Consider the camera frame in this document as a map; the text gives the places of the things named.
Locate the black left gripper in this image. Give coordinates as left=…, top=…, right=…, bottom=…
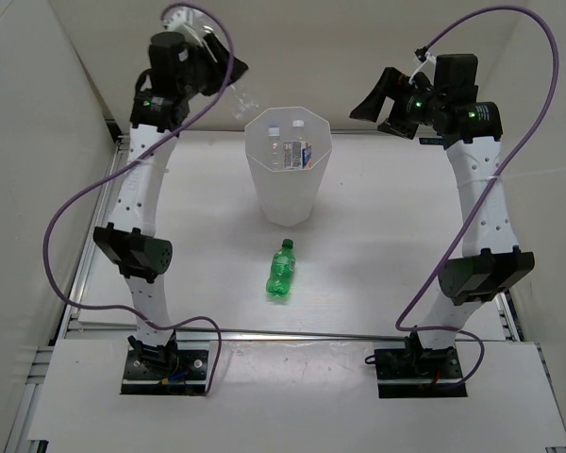
left=175, top=31, right=246, bottom=99

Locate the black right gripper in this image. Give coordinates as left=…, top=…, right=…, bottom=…
left=350, top=68, right=446, bottom=141

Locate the clear bottle blue label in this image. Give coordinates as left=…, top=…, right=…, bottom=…
left=191, top=9, right=258, bottom=120

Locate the clear bottle white barcode label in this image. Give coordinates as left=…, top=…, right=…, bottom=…
left=283, top=120, right=312, bottom=170

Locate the clear unlabelled plastic bottle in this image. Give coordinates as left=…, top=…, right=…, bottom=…
left=266, top=126, right=284, bottom=171

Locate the green plastic soda bottle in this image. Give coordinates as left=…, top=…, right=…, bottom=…
left=265, top=239, right=296, bottom=298

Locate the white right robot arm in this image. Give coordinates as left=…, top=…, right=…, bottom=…
left=378, top=54, right=534, bottom=378

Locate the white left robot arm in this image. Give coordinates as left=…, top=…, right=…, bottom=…
left=93, top=31, right=248, bottom=378

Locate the white octagonal plastic bin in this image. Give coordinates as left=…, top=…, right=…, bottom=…
left=244, top=107, right=332, bottom=227

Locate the white zip tie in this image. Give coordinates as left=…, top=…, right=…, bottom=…
left=409, top=52, right=437, bottom=86

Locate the white foam board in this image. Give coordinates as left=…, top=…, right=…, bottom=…
left=29, top=340, right=566, bottom=452

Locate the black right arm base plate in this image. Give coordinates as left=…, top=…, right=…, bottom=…
left=364, top=337, right=468, bottom=399

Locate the aluminium table edge rail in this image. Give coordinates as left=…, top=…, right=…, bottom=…
left=65, top=327, right=510, bottom=342

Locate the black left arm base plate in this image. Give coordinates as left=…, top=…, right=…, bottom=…
left=120, top=336, right=209, bottom=396

